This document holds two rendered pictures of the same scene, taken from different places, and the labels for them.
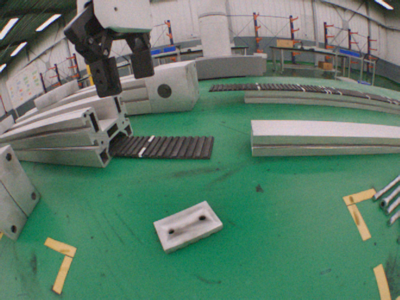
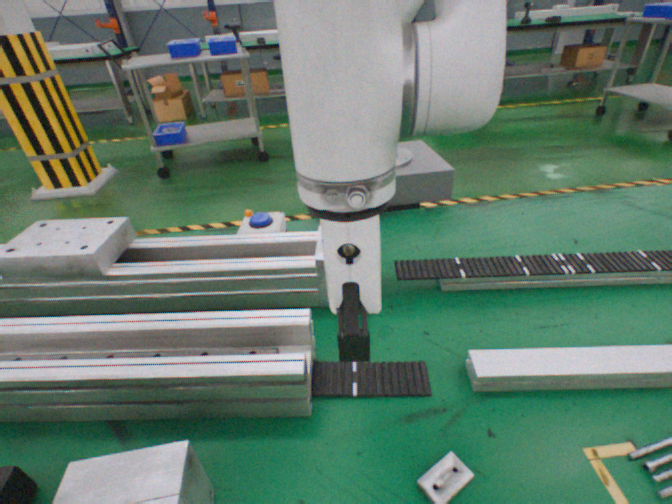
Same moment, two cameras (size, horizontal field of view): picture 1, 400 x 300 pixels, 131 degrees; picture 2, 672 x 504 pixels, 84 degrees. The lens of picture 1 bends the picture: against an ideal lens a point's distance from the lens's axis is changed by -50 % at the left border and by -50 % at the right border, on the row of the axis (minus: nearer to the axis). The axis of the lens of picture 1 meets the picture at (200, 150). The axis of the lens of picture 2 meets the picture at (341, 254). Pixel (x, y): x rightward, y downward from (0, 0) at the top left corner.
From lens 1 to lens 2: 32 cm
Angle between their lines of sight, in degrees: 10
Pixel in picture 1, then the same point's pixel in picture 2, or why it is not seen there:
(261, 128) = (483, 365)
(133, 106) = (290, 298)
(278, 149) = (501, 386)
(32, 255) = not seen: outside the picture
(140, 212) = (393, 470)
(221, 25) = not seen: hidden behind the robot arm
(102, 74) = (358, 350)
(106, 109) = (295, 336)
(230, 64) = (400, 186)
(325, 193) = (559, 442)
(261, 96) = (463, 281)
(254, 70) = (438, 193)
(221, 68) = not seen: hidden behind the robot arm
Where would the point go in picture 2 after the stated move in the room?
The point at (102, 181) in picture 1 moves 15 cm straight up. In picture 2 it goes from (323, 438) to (309, 349)
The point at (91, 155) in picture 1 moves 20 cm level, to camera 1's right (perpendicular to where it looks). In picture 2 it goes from (298, 406) to (457, 366)
